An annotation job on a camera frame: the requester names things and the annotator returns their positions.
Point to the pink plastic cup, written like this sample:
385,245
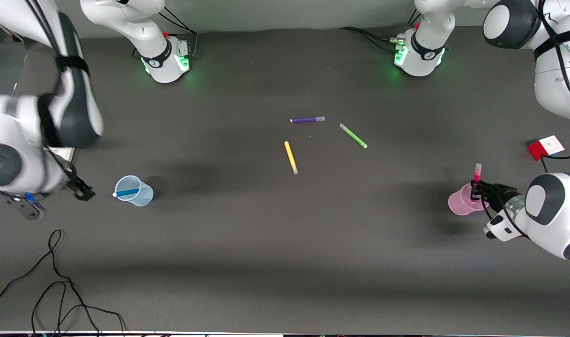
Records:
460,203

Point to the light blue plastic cup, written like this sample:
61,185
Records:
142,196

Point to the yellow marker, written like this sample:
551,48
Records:
290,157

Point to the green marker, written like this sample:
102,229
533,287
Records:
353,135

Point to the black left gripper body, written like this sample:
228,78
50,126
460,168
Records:
501,191

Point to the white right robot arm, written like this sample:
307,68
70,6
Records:
74,103

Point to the red and white box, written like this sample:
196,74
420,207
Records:
549,146

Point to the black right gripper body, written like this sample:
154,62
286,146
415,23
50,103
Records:
74,185

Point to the blue marker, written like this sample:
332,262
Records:
128,192

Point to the pink marker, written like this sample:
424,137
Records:
477,175

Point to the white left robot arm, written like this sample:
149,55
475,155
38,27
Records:
566,206

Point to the purple marker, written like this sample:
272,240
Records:
306,120

